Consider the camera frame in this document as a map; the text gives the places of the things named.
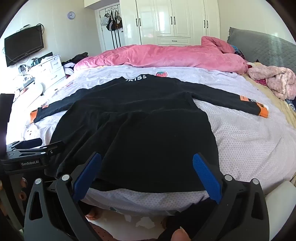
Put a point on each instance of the black long-sleeve sweater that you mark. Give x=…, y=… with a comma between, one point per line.
x=138, y=127

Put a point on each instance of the multicolour patterned cloth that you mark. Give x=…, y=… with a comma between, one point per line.
x=238, y=52

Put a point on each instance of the person's black pants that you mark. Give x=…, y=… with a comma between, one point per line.
x=182, y=217

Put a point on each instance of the person's right hand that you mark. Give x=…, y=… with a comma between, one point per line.
x=180, y=235

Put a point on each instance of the blue patterned cloth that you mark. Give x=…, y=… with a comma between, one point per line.
x=291, y=104

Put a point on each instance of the white drawer dresser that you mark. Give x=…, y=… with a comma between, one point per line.
x=55, y=69

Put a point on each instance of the pink fluffy garment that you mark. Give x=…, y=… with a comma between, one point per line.
x=275, y=78

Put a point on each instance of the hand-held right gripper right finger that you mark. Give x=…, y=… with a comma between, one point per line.
x=207, y=176

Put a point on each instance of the black striped hanging bag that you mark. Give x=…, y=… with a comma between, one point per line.
x=111, y=24

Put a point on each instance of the person's left hand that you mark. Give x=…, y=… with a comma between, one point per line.
x=23, y=188

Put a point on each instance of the pink duvet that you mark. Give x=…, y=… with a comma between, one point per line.
x=161, y=55

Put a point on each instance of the black flat television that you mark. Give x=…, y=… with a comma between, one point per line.
x=23, y=45

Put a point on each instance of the brown hanging bag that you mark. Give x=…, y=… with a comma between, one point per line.
x=119, y=23

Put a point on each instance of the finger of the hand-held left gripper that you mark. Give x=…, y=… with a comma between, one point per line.
x=53, y=147

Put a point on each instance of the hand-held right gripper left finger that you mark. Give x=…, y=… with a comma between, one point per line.
x=86, y=176

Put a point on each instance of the white door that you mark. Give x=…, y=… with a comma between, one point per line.
x=101, y=39

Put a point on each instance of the grey quilted headboard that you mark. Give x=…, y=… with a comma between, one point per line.
x=266, y=48

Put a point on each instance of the beige mattress pad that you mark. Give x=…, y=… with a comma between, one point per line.
x=277, y=104

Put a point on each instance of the dark clothes pile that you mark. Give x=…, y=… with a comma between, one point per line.
x=78, y=56

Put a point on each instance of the white wardrobe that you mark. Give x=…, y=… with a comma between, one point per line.
x=178, y=20

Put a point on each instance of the round wall clock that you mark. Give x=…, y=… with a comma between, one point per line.
x=71, y=15

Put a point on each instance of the lilac printed bed sheet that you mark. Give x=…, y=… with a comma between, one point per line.
x=242, y=139

